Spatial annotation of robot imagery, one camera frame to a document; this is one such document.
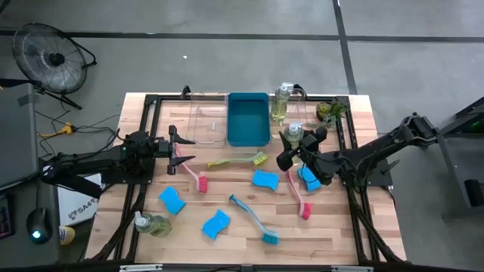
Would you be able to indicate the yellow power plug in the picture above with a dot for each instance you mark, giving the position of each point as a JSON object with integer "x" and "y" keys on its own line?
{"x": 66, "y": 129}

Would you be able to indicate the black keyboard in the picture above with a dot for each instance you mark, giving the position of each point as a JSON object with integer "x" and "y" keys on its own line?
{"x": 4, "y": 223}

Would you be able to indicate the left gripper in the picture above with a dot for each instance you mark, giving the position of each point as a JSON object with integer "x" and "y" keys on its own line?
{"x": 162, "y": 149}

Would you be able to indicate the grey monitor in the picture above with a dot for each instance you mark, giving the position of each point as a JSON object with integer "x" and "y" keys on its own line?
{"x": 17, "y": 143}

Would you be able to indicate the green dish brush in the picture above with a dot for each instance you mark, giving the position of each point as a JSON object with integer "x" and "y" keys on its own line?
{"x": 261, "y": 158}

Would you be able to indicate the blue sponge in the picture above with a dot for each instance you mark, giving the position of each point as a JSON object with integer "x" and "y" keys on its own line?
{"x": 265, "y": 179}
{"x": 311, "y": 184}
{"x": 215, "y": 224}
{"x": 172, "y": 200}

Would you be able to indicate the pink dish brush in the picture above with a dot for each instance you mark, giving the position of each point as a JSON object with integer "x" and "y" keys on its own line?
{"x": 202, "y": 184}
{"x": 305, "y": 211}

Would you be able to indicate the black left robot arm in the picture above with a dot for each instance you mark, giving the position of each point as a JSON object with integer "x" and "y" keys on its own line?
{"x": 94, "y": 160}

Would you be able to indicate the black diagonal beam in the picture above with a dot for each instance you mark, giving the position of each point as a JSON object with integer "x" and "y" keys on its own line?
{"x": 83, "y": 190}

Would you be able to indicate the clear plastic bin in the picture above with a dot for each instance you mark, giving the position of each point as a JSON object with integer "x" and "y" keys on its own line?
{"x": 276, "y": 132}
{"x": 206, "y": 121}

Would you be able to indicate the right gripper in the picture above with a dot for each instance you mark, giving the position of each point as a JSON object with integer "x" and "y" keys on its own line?
{"x": 319, "y": 168}

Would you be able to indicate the black floor fan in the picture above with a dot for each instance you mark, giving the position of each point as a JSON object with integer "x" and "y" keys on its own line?
{"x": 56, "y": 58}

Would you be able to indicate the silver bracket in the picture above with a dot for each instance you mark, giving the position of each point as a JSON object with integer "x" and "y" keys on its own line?
{"x": 351, "y": 269}
{"x": 140, "y": 268}

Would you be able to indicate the yellow round cap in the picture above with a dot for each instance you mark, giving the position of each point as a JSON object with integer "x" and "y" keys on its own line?
{"x": 67, "y": 235}

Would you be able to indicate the dark grey desk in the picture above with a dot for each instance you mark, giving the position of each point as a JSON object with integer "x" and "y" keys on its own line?
{"x": 19, "y": 253}

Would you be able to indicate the potted succulent plant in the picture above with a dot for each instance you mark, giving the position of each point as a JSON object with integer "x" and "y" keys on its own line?
{"x": 324, "y": 111}

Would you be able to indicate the teal plastic bin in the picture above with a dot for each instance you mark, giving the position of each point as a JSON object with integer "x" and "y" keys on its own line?
{"x": 248, "y": 121}

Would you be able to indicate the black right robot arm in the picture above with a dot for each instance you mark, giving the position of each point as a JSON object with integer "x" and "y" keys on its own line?
{"x": 378, "y": 149}

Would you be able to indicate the white cardboard box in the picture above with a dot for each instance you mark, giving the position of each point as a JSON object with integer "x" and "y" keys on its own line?
{"x": 75, "y": 211}

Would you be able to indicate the black computer mouse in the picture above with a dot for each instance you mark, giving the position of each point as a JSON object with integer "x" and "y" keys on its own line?
{"x": 39, "y": 224}

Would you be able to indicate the black table frame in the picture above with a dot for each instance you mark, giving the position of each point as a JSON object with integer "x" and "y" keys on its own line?
{"x": 343, "y": 99}

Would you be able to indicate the blue dish brush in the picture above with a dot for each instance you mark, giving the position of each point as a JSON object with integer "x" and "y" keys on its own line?
{"x": 271, "y": 238}

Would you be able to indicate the green dish soap bottle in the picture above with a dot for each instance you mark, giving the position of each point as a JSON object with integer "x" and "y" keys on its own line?
{"x": 293, "y": 133}
{"x": 157, "y": 226}
{"x": 280, "y": 107}

